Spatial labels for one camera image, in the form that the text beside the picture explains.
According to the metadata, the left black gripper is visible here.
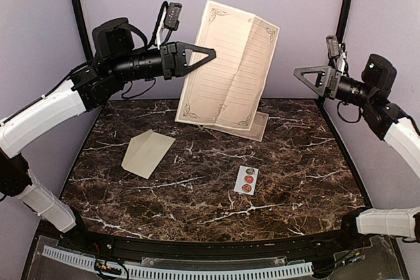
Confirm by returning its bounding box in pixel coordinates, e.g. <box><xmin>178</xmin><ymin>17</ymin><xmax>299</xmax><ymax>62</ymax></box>
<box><xmin>111</xmin><ymin>40</ymin><xmax>218</xmax><ymax>83</ymax></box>

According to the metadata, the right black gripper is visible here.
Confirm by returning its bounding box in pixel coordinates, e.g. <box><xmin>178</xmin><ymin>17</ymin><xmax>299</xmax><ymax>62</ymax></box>
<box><xmin>295</xmin><ymin>65</ymin><xmax>376</xmax><ymax>108</ymax></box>

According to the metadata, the beige lined letter sheet front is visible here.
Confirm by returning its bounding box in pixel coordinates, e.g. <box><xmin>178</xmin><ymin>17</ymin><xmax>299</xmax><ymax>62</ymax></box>
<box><xmin>175</xmin><ymin>0</ymin><xmax>280</xmax><ymax>130</ymax></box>

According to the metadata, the beige lined letter sheet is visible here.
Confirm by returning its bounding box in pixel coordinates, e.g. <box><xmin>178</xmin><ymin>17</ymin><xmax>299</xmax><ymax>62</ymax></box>
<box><xmin>243</xmin><ymin>111</ymin><xmax>269</xmax><ymax>142</ymax></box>
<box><xmin>175</xmin><ymin>0</ymin><xmax>280</xmax><ymax>130</ymax></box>

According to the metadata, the cream paper envelope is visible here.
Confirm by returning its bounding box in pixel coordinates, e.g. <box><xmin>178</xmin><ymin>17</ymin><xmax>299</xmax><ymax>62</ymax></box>
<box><xmin>121</xmin><ymin>129</ymin><xmax>175</xmax><ymax>179</ymax></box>

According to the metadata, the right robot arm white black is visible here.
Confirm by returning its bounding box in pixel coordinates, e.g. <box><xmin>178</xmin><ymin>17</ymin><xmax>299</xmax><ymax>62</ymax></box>
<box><xmin>293</xmin><ymin>54</ymin><xmax>419</xmax><ymax>250</ymax></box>

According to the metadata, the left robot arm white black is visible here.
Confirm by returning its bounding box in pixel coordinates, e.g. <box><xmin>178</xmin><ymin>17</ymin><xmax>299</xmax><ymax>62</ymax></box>
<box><xmin>1</xmin><ymin>18</ymin><xmax>217</xmax><ymax>251</ymax></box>

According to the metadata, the beige lined letter sheet rear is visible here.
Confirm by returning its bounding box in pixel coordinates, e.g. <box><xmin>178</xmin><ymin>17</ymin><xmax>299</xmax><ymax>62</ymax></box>
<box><xmin>243</xmin><ymin>111</ymin><xmax>269</xmax><ymax>142</ymax></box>

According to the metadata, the white sticker sheet with seals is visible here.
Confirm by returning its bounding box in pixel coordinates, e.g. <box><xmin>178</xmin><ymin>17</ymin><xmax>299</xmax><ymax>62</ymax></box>
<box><xmin>234</xmin><ymin>165</ymin><xmax>259</xmax><ymax>195</ymax></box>

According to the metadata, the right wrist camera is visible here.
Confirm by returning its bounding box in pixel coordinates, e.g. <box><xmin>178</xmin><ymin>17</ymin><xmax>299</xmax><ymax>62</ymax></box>
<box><xmin>326</xmin><ymin>35</ymin><xmax>341</xmax><ymax>60</ymax></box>

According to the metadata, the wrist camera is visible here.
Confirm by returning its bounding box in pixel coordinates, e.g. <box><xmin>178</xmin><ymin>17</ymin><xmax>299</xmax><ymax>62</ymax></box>
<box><xmin>326</xmin><ymin>35</ymin><xmax>341</xmax><ymax>60</ymax></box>
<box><xmin>163</xmin><ymin>2</ymin><xmax>182</xmax><ymax>31</ymax></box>

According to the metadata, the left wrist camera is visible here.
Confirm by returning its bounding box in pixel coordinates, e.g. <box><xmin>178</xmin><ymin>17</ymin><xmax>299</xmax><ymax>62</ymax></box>
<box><xmin>163</xmin><ymin>2</ymin><xmax>182</xmax><ymax>31</ymax></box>

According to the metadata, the right black frame post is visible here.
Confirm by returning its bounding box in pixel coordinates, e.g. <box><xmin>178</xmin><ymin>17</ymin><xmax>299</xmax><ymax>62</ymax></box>
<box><xmin>335</xmin><ymin>0</ymin><xmax>352</xmax><ymax>43</ymax></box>

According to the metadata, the black frame post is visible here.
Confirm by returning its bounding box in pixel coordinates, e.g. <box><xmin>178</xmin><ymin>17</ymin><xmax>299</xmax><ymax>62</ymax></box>
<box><xmin>71</xmin><ymin>0</ymin><xmax>93</xmax><ymax>61</ymax></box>
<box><xmin>335</xmin><ymin>0</ymin><xmax>352</xmax><ymax>43</ymax></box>

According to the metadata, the left black frame post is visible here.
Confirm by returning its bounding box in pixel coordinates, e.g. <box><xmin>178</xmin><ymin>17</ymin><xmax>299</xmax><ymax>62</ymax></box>
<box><xmin>71</xmin><ymin>0</ymin><xmax>93</xmax><ymax>61</ymax></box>

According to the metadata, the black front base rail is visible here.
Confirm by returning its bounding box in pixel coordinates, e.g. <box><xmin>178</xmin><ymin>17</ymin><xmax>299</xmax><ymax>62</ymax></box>
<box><xmin>44</xmin><ymin>224</ymin><xmax>371</xmax><ymax>262</ymax></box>

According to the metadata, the white slotted cable duct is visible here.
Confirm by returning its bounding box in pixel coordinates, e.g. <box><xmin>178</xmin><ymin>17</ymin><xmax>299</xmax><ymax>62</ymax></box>
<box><xmin>42</xmin><ymin>245</ymin><xmax>313</xmax><ymax>279</ymax></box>

